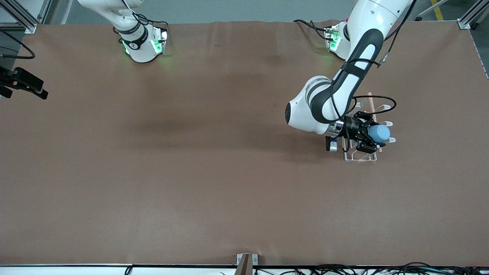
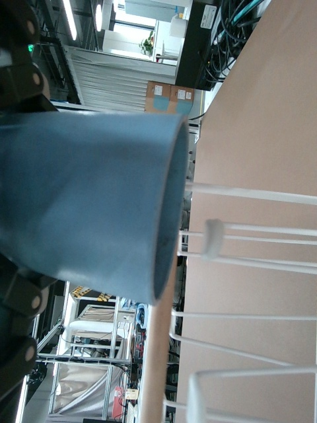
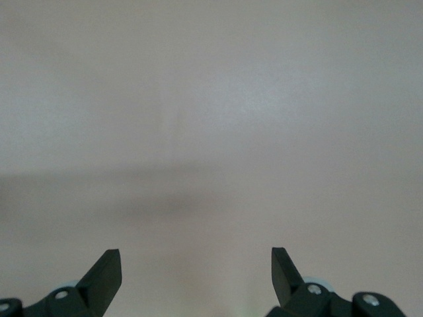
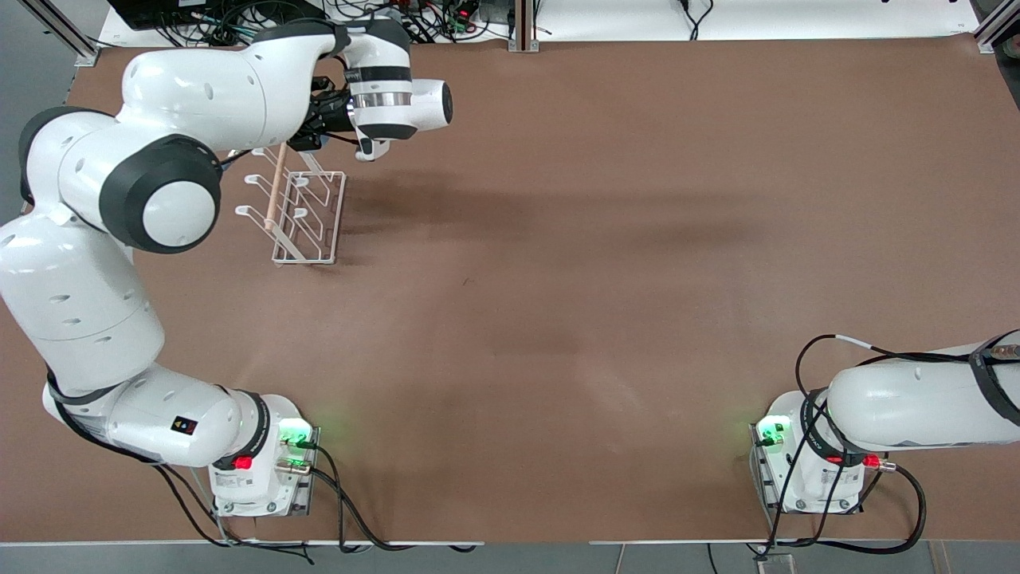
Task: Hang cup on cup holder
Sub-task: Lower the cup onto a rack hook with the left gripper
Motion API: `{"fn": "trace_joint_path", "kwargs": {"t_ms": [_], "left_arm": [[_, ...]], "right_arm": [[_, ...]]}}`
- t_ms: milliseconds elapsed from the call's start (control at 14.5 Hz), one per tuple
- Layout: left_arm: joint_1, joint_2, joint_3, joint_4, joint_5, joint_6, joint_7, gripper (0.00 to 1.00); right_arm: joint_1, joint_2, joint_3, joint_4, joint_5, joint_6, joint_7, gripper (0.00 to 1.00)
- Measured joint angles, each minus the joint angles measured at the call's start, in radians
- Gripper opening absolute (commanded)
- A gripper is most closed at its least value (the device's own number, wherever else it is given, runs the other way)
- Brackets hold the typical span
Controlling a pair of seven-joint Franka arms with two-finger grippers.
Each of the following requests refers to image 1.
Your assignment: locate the black base cable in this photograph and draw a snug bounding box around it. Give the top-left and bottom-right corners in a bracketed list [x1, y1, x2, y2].
[293, 19, 334, 41]
[136, 15, 169, 34]

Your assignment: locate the black right base cable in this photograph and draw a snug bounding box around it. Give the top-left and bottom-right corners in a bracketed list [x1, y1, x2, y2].
[136, 15, 169, 34]

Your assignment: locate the black left base cable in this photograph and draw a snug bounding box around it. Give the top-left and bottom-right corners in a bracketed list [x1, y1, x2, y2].
[293, 19, 334, 41]

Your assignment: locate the brown table cover mat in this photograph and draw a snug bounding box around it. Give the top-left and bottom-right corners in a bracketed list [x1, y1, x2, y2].
[0, 20, 489, 267]

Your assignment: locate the aluminium frame profile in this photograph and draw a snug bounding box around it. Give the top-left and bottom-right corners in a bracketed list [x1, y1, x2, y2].
[0, 0, 52, 34]
[457, 0, 489, 30]

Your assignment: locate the blue plastic cup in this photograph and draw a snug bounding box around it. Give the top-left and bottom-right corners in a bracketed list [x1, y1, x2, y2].
[368, 125, 391, 144]

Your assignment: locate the white wire cup holder rack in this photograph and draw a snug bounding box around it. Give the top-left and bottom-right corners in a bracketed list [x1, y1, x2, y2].
[341, 92, 397, 163]

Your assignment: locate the black cable bundle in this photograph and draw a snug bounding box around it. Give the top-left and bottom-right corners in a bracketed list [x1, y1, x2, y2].
[220, 262, 489, 275]

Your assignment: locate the brown wooden post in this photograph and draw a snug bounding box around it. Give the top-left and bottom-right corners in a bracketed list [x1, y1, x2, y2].
[234, 254, 253, 275]

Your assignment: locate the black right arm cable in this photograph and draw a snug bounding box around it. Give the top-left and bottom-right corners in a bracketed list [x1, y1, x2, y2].
[0, 31, 36, 60]

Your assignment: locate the white metal bar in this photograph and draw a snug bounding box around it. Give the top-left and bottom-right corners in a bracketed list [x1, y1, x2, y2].
[416, 0, 451, 21]

